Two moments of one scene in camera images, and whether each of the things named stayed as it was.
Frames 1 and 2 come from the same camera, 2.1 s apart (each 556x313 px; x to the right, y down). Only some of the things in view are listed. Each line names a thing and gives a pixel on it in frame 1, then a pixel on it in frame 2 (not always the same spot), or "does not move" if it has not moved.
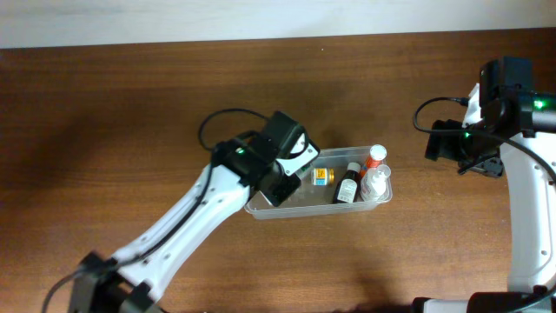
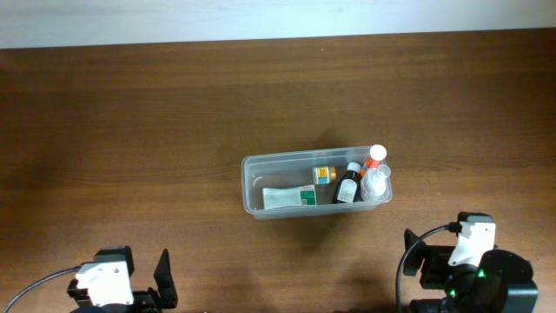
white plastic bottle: [374, 184] does not move
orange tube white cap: [378, 152] does not move
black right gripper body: [437, 140] → [433, 268]
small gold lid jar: [322, 176] does not move
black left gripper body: [283, 189] → [142, 298]
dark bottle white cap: [348, 186] does not move
